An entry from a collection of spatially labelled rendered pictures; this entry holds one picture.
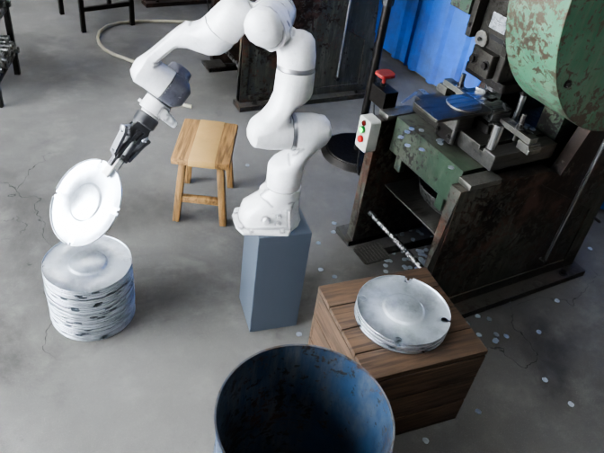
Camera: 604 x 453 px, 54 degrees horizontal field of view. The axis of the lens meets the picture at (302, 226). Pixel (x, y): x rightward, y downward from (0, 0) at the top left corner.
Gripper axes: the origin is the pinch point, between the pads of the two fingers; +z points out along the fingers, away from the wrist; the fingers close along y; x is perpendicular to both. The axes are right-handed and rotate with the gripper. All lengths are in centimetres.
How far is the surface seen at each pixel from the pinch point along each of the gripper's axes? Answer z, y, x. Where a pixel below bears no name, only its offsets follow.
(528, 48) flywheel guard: -89, -3, 89
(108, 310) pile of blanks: 41.7, -21.0, 15.1
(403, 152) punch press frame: -64, -68, 49
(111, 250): 26.1, -21.2, 0.7
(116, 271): 29.2, -17.8, 11.0
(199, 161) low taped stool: -16, -51, -15
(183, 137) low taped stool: -20, -56, -33
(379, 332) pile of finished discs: -8, -31, 93
